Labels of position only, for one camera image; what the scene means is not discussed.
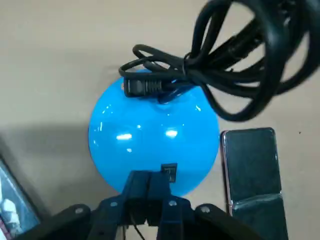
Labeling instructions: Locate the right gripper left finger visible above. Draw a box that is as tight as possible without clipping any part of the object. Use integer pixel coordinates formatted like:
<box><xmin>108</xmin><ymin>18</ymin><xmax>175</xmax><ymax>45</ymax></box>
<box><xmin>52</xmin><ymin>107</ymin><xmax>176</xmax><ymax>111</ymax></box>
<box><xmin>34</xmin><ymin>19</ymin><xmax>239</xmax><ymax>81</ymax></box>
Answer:
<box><xmin>4</xmin><ymin>170</ymin><xmax>152</xmax><ymax>240</ymax></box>

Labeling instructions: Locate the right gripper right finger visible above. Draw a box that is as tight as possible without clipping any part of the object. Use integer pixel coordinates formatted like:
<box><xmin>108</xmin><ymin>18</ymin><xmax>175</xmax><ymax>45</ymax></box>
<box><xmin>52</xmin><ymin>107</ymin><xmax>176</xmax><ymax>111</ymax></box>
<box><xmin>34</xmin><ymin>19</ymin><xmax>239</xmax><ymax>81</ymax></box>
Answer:
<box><xmin>149</xmin><ymin>172</ymin><xmax>276</xmax><ymax>240</ymax></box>

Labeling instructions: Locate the blue desk lamp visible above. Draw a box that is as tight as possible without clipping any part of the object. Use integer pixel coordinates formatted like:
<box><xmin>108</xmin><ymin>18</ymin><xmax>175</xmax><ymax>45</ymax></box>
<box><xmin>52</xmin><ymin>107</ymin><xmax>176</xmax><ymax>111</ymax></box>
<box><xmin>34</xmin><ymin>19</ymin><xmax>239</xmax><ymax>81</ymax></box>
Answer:
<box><xmin>87</xmin><ymin>0</ymin><xmax>320</xmax><ymax>198</ymax></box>

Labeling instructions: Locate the black foldable phone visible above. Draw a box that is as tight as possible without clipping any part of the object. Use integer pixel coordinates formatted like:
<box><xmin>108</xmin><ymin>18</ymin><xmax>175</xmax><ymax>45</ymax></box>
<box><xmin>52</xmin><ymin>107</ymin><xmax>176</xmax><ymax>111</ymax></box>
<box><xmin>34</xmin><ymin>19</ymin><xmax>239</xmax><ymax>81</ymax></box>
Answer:
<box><xmin>219</xmin><ymin>126</ymin><xmax>290</xmax><ymax>240</ymax></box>

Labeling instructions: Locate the blue cover magazine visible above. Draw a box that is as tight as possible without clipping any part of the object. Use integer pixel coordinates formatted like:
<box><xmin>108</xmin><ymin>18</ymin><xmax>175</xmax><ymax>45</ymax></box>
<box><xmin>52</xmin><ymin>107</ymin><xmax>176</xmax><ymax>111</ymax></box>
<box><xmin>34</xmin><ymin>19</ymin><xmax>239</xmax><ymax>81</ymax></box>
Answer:
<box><xmin>0</xmin><ymin>155</ymin><xmax>43</xmax><ymax>238</ymax></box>

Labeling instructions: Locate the black lamp power cable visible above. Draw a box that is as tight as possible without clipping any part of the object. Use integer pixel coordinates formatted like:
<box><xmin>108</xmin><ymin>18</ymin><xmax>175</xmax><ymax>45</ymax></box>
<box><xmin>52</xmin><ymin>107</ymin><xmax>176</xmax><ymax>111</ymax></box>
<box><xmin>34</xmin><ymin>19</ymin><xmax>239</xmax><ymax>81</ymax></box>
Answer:
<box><xmin>118</xmin><ymin>0</ymin><xmax>313</xmax><ymax>123</ymax></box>

